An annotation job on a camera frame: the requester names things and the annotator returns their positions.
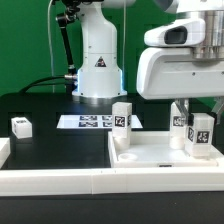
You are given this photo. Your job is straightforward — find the white square tabletop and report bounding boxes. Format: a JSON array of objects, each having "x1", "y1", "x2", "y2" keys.
[{"x1": 108, "y1": 131, "x2": 224, "y2": 168}]

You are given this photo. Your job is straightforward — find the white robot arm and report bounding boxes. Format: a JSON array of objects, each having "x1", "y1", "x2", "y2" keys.
[{"x1": 56, "y1": 0, "x2": 224, "y2": 125}]

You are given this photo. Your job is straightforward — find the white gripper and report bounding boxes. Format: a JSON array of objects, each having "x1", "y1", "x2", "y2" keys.
[{"x1": 136, "y1": 48, "x2": 224, "y2": 126}]

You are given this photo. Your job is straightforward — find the grey thin cable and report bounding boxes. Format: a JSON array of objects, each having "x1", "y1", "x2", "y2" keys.
[{"x1": 47, "y1": 0, "x2": 56, "y2": 94}]

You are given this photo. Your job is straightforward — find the black cable bundle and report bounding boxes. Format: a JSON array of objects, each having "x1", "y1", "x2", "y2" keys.
[{"x1": 18, "y1": 6, "x2": 80, "y2": 94}]

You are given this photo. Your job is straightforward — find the white marker tag sheet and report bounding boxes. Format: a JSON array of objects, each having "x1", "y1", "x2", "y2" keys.
[{"x1": 57, "y1": 115, "x2": 142, "y2": 129}]

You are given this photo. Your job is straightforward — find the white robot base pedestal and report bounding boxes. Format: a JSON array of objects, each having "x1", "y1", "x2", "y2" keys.
[{"x1": 72, "y1": 3, "x2": 127, "y2": 101}]

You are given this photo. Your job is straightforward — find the white U-shaped obstacle fence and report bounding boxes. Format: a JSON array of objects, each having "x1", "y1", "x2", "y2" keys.
[{"x1": 0, "y1": 133, "x2": 224, "y2": 196}]

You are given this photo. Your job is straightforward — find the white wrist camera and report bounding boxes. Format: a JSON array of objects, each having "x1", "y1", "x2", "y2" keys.
[{"x1": 144, "y1": 18, "x2": 206, "y2": 47}]

